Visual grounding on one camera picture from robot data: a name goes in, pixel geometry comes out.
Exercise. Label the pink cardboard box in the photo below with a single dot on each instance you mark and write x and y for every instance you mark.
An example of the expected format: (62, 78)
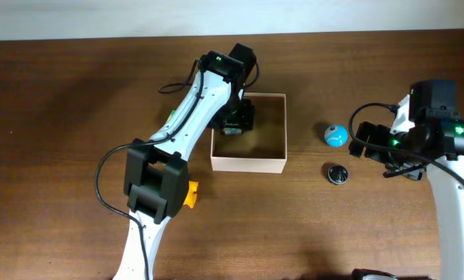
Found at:
(261, 150)

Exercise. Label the grey red toy truck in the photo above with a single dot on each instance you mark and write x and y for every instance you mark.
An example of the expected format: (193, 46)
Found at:
(231, 131)

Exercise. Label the black round spider toy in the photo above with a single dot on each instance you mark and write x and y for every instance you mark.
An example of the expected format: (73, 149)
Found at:
(337, 174)

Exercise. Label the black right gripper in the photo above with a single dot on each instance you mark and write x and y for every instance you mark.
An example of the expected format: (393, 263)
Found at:
(378, 133)

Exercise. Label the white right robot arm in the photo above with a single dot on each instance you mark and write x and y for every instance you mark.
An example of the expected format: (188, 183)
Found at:
(426, 140)

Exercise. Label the blue white toy ball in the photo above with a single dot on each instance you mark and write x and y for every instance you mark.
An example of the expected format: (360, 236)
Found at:
(336, 135)

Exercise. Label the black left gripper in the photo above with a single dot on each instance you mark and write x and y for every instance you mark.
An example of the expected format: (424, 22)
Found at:
(247, 124)

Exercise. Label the yellow toy animal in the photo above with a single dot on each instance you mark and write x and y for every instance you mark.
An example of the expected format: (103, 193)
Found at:
(191, 198)

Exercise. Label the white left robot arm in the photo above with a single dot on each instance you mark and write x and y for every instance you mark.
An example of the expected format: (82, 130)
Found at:
(156, 179)

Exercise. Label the black object at bottom edge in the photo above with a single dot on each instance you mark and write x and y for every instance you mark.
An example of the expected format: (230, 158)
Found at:
(366, 274)

